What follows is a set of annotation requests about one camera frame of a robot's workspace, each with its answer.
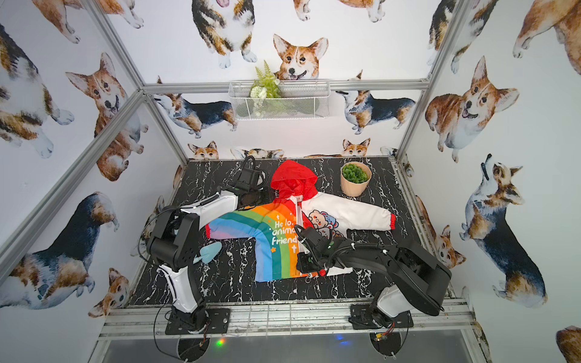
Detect white wire wall basket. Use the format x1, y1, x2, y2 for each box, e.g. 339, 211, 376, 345
228, 80, 331, 120

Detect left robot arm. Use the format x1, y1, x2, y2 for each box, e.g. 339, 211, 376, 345
146, 156, 268, 315

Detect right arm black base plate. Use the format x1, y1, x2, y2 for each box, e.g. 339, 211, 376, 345
348, 304, 414, 330

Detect rainbow hooded kids jacket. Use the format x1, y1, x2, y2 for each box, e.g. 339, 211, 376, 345
205, 160, 396, 282

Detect artificial fern with white flower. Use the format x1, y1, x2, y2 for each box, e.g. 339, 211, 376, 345
250, 61, 282, 110

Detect beige pot with green plant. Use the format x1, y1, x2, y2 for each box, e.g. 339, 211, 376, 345
340, 162, 372, 198

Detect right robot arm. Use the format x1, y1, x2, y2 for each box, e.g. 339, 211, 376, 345
295, 225, 452, 319

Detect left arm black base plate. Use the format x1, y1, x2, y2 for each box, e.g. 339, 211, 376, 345
165, 307, 231, 335

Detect aluminium front rail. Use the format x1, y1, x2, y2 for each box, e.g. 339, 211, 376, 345
98, 299, 475, 340

